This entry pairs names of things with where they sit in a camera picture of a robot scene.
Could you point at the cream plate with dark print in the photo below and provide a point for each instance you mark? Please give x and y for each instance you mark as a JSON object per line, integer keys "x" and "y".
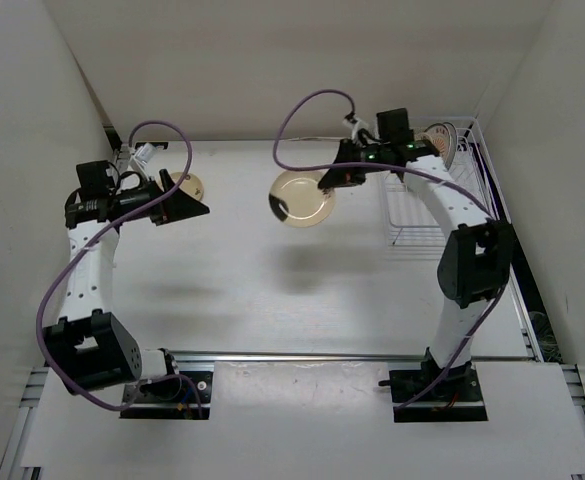
{"x": 296, "y": 199}

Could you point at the white wire dish rack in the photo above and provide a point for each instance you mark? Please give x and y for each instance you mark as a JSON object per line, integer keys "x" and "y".
{"x": 408, "y": 223}

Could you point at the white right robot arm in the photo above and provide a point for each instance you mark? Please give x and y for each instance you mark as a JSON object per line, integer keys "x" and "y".
{"x": 475, "y": 263}

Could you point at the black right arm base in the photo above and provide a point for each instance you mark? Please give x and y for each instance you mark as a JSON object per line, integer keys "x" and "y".
{"x": 418, "y": 396}

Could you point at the aluminium frame rail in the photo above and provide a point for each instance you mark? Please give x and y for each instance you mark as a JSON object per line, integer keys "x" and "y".
{"x": 207, "y": 357}

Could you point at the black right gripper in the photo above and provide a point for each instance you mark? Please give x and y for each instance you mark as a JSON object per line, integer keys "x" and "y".
{"x": 338, "y": 177}

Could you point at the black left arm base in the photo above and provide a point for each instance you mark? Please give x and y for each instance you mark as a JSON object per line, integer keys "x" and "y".
{"x": 176, "y": 401}

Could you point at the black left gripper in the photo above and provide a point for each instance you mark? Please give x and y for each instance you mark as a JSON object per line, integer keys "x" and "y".
{"x": 179, "y": 207}

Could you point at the cream plate with orange pattern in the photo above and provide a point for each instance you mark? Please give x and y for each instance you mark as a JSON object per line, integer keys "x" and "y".
{"x": 438, "y": 135}

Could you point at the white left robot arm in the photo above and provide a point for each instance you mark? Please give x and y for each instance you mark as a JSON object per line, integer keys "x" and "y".
{"x": 88, "y": 342}

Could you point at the black label sticker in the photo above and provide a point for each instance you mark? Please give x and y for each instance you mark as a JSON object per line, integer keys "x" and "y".
{"x": 160, "y": 145}

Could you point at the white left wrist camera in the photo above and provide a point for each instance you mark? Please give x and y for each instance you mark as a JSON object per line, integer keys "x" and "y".
{"x": 144, "y": 153}

